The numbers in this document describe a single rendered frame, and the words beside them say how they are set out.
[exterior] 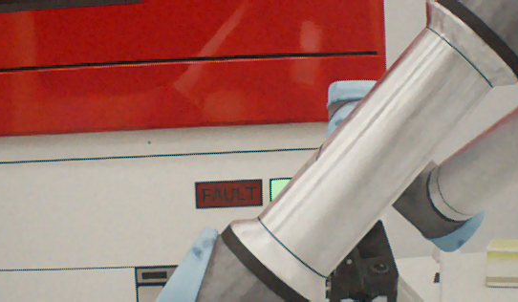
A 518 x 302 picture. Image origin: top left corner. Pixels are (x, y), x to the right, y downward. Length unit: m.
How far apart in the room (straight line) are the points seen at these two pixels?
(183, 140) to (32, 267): 0.36
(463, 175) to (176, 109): 0.81
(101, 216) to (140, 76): 0.26
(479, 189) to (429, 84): 0.27
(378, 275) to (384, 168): 0.41
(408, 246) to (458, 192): 2.39
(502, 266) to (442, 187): 0.58
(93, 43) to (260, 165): 0.37
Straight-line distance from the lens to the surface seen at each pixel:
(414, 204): 1.39
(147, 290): 2.09
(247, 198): 2.08
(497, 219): 3.77
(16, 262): 2.10
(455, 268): 1.80
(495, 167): 1.25
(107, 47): 1.99
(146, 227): 2.08
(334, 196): 1.05
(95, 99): 2.00
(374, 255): 1.47
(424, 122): 1.05
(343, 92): 1.48
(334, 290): 1.52
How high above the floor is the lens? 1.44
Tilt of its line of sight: 8 degrees down
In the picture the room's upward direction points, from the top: 2 degrees counter-clockwise
